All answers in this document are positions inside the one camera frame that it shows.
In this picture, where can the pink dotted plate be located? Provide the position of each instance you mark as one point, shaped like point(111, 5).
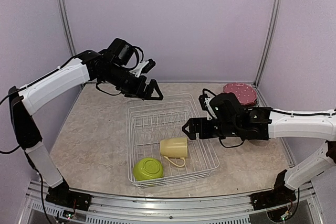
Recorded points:
point(246, 94)

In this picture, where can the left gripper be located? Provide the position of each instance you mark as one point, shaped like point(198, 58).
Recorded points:
point(138, 90)

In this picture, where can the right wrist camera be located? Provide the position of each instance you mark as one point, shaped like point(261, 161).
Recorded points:
point(224, 107)

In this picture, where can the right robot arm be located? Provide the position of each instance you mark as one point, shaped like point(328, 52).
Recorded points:
point(264, 123)

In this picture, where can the aluminium front rail frame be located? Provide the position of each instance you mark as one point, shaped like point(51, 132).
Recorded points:
point(110, 208)

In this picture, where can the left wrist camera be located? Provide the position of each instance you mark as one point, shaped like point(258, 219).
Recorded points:
point(120, 52)

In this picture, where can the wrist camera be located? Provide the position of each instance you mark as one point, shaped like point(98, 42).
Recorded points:
point(224, 107)
point(120, 52)

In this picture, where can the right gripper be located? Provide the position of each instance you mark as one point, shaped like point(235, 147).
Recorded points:
point(192, 123)

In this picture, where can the aluminium corner post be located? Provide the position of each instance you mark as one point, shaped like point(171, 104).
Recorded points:
point(268, 42)
point(66, 26)

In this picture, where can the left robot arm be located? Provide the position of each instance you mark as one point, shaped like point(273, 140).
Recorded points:
point(89, 65)

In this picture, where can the yellow mug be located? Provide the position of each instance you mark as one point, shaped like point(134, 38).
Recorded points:
point(174, 148)

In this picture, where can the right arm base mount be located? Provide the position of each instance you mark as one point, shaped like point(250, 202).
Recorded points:
point(268, 199)

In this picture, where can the left aluminium corner post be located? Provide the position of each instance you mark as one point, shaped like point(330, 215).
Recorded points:
point(66, 26)

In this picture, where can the green bowl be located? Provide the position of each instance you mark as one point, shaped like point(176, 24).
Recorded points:
point(148, 168)

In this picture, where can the white wire dish rack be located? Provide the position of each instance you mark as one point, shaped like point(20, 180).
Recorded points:
point(159, 152)

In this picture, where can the right aluminium corner post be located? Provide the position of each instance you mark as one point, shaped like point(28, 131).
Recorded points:
point(268, 42)

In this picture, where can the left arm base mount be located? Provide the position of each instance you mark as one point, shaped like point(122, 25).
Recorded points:
point(71, 199)

